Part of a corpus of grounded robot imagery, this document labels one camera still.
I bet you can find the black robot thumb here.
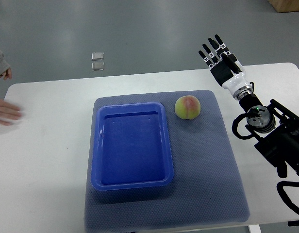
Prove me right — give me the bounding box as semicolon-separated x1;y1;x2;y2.
221;53;241;74

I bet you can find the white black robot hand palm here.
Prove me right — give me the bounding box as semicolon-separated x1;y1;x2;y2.
210;61;252;99

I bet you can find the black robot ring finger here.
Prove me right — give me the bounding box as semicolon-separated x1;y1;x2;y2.
202;43;219;66

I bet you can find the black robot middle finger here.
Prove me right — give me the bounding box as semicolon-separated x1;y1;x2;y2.
208;38;224;64

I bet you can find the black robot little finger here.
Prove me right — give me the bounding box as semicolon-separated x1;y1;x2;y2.
199;50;214;68

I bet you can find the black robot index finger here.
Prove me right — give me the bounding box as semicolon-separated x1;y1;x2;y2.
215;34;231;58

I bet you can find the green red peach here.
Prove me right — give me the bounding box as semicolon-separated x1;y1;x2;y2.
174;95;201;120

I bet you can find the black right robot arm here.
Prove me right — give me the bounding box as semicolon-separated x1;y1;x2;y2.
199;34;299;178

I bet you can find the upper metal floor plate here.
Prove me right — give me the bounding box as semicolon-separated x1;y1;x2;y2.
91;52;104;61

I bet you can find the person's hand near sleeve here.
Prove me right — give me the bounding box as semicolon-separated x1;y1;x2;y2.
0;68;12;81

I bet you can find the person's hand on table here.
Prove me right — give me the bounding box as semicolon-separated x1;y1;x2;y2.
0;99;22;126

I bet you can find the wooden box corner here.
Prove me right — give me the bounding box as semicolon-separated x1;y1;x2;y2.
268;0;299;13

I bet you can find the blue grey textured mat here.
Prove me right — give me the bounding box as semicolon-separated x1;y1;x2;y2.
84;90;250;233

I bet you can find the blue plastic tray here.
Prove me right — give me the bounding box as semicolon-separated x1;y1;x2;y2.
91;102;174;191

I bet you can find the white table leg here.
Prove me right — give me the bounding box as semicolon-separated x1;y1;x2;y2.
248;224;262;233

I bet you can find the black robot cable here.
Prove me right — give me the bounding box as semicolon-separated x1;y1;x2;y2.
276;181;299;218

